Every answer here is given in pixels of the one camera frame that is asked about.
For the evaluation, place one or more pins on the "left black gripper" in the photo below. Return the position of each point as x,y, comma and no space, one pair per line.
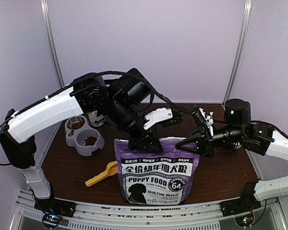
149,139

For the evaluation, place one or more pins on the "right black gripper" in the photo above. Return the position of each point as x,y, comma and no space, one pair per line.
204,144

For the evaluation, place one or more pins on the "purple pet food bag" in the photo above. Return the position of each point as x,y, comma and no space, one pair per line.
155,179

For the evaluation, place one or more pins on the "yellow plastic scoop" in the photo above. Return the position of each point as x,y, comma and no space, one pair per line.
111,169

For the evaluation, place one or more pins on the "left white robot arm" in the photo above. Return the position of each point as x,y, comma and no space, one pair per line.
115,99

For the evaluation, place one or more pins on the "brown pet food kibble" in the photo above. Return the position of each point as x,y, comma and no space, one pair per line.
90,141

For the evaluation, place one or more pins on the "grey double pet feeder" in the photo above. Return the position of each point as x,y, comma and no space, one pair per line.
76,130

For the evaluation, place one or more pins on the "patterned mug yellow inside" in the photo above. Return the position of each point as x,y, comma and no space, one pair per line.
96,119

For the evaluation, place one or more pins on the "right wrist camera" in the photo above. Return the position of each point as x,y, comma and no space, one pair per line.
203,120

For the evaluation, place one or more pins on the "front aluminium rail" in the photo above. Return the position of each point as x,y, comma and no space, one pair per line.
202,216

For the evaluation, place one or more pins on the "right aluminium frame post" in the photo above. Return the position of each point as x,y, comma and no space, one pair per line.
245,22

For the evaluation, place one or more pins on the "aluminium frame post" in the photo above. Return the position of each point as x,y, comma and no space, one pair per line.
51,42
245,22

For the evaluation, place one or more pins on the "left aluminium frame post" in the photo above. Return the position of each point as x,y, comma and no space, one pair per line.
51,42

